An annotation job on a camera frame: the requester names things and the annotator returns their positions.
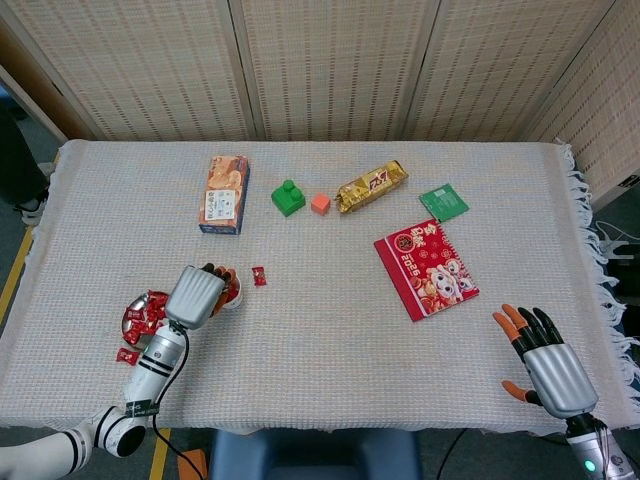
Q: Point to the red spiral calendar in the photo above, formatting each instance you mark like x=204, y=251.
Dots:
x=425, y=270

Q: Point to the orange block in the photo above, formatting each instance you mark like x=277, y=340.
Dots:
x=197, y=457

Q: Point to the orange cube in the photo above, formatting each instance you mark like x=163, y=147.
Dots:
x=320, y=204

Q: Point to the blue chair seat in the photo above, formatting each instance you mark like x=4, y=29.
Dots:
x=315, y=460

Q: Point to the dark trouser leg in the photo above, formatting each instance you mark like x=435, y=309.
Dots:
x=17, y=160

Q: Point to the orange and blue biscuit box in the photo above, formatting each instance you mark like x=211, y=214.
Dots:
x=222, y=200

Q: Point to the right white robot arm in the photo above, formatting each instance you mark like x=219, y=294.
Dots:
x=590, y=450

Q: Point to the white woven tablecloth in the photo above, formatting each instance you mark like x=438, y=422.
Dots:
x=320, y=350

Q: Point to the white paper cup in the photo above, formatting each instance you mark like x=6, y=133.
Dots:
x=239, y=297

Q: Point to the woven bamboo folding screen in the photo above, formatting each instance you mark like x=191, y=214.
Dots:
x=325, y=65

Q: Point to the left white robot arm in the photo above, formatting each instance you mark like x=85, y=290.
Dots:
x=160, y=355

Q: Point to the silver metal plate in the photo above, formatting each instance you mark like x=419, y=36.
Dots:
x=136, y=304

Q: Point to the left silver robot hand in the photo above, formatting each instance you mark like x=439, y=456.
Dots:
x=192, y=297

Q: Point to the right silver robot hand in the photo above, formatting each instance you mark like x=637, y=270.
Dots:
x=560, y=380

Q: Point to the white shoe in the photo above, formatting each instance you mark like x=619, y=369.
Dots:
x=32, y=211

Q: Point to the green toy brick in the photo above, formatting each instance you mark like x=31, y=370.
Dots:
x=287, y=202

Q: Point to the gold snack packet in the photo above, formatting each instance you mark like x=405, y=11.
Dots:
x=370, y=187

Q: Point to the green sachet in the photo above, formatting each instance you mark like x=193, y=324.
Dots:
x=444, y=202

